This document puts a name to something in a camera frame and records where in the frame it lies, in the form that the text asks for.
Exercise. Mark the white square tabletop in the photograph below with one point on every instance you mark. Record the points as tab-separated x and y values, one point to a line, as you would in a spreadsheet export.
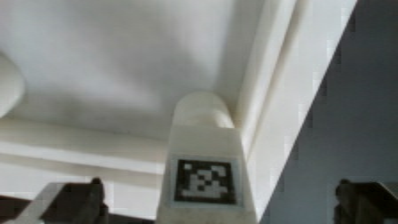
103	59

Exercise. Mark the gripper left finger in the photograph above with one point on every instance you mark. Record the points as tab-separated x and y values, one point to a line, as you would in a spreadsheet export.
68	204

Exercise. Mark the white table leg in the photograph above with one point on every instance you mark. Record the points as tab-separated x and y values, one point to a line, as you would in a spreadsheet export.
206	196

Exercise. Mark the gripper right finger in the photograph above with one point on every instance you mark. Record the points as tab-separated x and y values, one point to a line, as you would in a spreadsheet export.
366	203

